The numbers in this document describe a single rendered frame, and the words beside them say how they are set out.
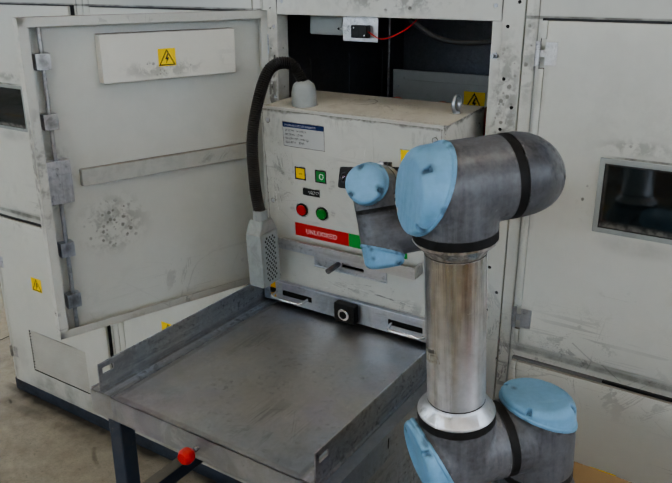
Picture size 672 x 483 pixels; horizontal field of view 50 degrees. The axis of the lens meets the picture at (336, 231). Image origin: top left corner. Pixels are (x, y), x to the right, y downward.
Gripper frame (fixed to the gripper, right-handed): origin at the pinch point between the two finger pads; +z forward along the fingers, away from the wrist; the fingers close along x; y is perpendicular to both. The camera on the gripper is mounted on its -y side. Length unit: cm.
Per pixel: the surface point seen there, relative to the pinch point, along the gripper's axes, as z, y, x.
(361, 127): -0.2, -8.4, 11.9
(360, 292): 13.4, -9.0, -27.9
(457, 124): 0.5, 12.9, 13.8
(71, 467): 57, -121, -112
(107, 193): -8, -68, -8
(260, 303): 21, -38, -36
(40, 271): 69, -147, -45
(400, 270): 2.9, 2.6, -19.8
